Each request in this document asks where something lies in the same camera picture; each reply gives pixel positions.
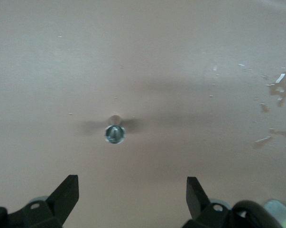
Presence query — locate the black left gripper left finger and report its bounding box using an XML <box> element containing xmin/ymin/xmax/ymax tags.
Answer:
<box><xmin>0</xmin><ymin>175</ymin><xmax>79</xmax><ymax>228</ymax></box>

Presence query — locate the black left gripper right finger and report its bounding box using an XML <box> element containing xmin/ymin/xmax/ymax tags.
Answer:
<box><xmin>182</xmin><ymin>177</ymin><xmax>233</xmax><ymax>228</ymax></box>

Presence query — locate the steel double jigger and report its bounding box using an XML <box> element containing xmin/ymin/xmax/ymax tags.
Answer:
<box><xmin>104</xmin><ymin>115</ymin><xmax>126</xmax><ymax>144</ymax></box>

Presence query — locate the small wet spill patch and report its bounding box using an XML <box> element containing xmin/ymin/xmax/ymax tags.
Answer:
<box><xmin>253</xmin><ymin>128</ymin><xmax>286</xmax><ymax>149</ymax></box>

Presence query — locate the brown table mat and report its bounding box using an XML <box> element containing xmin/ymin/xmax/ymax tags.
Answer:
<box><xmin>0</xmin><ymin>0</ymin><xmax>286</xmax><ymax>228</ymax></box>

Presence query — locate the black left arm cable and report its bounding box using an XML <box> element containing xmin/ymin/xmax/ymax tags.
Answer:
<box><xmin>231</xmin><ymin>200</ymin><xmax>280</xmax><ymax>228</ymax></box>

